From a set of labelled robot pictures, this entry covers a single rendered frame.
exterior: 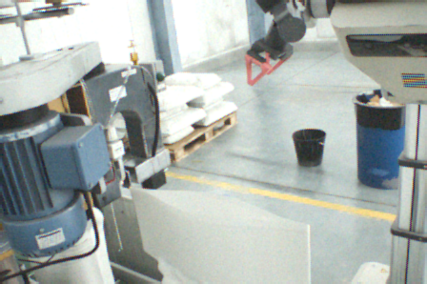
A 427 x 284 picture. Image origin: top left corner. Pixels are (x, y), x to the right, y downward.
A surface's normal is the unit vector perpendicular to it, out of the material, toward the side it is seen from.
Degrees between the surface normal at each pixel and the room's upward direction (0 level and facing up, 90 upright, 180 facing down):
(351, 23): 40
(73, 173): 90
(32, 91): 90
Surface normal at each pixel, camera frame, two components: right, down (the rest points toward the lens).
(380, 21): -0.47, -0.49
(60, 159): -0.18, 0.36
